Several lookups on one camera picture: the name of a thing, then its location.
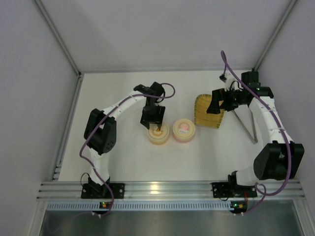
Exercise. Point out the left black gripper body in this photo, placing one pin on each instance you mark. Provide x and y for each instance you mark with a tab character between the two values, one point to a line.
152	117

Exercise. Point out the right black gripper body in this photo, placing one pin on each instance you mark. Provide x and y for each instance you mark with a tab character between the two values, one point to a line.
223	101

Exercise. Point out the cream lid orange knob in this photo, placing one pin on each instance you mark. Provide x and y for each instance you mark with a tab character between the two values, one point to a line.
158	134

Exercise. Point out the metal tongs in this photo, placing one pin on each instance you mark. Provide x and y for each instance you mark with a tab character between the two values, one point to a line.
245	119

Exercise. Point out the cream lid pink knob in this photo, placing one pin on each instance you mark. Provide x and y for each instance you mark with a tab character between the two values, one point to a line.
183	126

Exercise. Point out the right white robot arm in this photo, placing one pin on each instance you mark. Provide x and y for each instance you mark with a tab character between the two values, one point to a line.
281	156

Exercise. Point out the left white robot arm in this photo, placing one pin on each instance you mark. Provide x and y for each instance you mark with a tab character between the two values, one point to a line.
101	134

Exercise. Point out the yellow lunch bowl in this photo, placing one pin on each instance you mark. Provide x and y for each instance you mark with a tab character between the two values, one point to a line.
158	141

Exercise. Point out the pink lunch bowl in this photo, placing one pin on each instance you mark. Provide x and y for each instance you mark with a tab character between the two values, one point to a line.
183	138

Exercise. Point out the yellow woven tray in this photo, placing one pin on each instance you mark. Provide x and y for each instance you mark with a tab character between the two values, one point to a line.
201	117

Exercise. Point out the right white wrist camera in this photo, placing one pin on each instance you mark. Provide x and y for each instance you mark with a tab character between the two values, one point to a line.
229	81

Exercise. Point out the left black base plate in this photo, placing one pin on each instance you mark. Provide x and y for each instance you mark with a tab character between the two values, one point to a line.
95	191

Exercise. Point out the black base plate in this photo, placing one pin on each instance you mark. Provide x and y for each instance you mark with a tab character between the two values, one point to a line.
95	191
226	190

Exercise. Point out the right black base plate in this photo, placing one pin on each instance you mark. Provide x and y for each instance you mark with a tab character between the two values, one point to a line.
226	190

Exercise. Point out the slotted grey cable duct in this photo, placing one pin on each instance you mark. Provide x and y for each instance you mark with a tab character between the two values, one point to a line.
138	205

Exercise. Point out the aluminium mounting rail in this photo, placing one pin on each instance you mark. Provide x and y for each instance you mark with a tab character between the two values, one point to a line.
134	190

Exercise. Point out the right aluminium frame post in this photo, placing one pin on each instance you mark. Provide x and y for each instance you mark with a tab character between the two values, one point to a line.
280	25

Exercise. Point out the aluminium frame post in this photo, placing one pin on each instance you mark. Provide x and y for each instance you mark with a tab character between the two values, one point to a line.
280	25
56	35

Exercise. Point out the left aluminium frame post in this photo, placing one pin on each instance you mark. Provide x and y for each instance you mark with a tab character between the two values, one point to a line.
56	35

